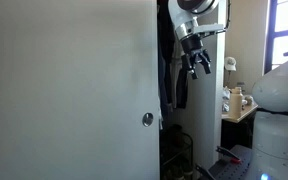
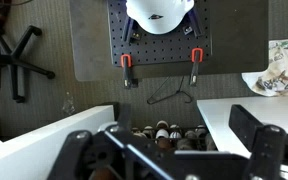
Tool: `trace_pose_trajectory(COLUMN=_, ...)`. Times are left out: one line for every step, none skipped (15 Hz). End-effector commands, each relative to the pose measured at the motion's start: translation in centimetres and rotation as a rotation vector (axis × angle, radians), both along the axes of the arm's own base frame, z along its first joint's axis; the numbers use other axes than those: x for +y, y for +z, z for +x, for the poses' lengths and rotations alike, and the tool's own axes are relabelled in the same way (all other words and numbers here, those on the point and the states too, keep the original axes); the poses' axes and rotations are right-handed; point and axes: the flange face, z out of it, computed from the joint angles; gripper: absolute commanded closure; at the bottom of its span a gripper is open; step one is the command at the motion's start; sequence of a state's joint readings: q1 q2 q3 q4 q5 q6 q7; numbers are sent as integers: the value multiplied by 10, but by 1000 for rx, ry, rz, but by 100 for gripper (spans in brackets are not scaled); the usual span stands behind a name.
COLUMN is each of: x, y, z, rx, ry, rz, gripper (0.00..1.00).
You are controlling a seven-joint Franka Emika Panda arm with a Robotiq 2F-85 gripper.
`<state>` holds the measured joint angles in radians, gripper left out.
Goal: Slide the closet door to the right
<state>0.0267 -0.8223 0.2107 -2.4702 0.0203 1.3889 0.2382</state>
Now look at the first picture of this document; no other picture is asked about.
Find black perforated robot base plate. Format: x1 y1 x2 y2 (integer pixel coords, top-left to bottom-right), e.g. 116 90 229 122
195 145 252 180

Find beige water bottle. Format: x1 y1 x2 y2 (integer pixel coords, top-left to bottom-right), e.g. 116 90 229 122
229 87 243 119

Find white cap on wall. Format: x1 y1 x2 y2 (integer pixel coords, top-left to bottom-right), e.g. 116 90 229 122
224 57 236 71

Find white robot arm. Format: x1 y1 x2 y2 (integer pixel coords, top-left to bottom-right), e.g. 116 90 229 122
168 0 288 180

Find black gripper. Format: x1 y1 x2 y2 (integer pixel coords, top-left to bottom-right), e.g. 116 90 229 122
180 35 211 80

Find white sliding closet door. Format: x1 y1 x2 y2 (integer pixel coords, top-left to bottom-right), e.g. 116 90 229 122
0 0 160 180

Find black red clamp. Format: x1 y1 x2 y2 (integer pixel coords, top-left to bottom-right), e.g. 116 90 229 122
216 146 241 164

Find wooden desk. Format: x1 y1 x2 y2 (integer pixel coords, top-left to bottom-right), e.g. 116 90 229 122
221 104 258 149

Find dark hanging clothes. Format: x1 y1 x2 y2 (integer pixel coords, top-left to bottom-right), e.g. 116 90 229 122
157 0 188 130

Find round metal door pull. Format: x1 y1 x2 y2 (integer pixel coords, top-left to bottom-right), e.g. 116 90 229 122
142 113 154 127

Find small white items on desk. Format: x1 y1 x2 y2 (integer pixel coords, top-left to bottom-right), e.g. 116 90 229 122
222 86 231 113

